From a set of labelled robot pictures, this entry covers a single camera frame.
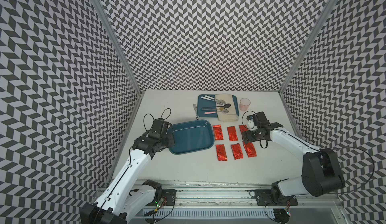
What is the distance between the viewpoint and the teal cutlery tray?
1061mm

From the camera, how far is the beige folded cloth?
104cm

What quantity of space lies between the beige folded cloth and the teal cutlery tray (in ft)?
0.05
